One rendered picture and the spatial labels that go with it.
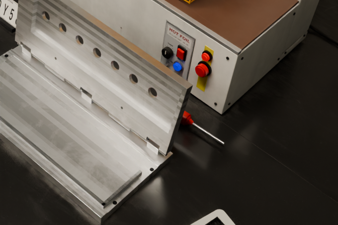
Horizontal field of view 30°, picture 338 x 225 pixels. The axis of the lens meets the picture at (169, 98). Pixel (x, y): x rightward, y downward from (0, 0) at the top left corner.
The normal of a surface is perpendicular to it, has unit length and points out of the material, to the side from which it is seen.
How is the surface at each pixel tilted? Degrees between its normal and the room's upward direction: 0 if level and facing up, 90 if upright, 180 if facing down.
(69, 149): 0
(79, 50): 80
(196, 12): 0
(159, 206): 0
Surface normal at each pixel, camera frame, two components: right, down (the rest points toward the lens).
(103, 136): 0.11, -0.65
